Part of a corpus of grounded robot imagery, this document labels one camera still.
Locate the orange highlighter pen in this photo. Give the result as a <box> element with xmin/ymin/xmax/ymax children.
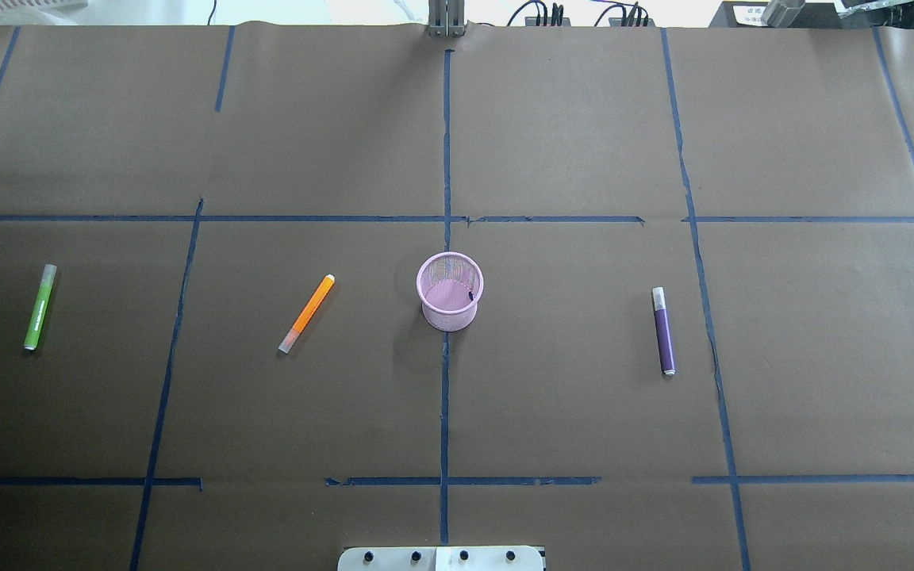
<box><xmin>277</xmin><ymin>274</ymin><xmax>335</xmax><ymax>354</ymax></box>

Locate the purple highlighter pen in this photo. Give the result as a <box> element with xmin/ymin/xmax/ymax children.
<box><xmin>651</xmin><ymin>286</ymin><xmax>676</xmax><ymax>377</ymax></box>

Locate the green highlighter pen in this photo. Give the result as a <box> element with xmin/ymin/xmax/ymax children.
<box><xmin>23</xmin><ymin>263</ymin><xmax>57</xmax><ymax>353</ymax></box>

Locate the pink mesh pen holder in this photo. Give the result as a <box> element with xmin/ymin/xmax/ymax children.
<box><xmin>416</xmin><ymin>251</ymin><xmax>485</xmax><ymax>332</ymax></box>

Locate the black power strip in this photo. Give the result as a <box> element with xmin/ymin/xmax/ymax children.
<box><xmin>507</xmin><ymin>1</ymin><xmax>570</xmax><ymax>28</ymax></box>
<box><xmin>609</xmin><ymin>2</ymin><xmax>651</xmax><ymax>28</ymax></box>

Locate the black box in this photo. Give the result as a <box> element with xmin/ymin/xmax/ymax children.
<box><xmin>708</xmin><ymin>1</ymin><xmax>845</xmax><ymax>29</ymax></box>

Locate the silver metal cup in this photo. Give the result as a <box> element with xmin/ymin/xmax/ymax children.
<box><xmin>759</xmin><ymin>0</ymin><xmax>807</xmax><ymax>29</ymax></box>

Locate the white plastic basket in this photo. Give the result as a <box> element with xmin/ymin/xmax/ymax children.
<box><xmin>0</xmin><ymin>1</ymin><xmax>90</xmax><ymax>26</ymax></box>

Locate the aluminium frame post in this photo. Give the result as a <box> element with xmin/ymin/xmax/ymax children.
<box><xmin>427</xmin><ymin>0</ymin><xmax>467</xmax><ymax>37</ymax></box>

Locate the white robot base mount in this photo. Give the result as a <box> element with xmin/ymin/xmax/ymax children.
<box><xmin>337</xmin><ymin>545</ymin><xmax>547</xmax><ymax>570</ymax></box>

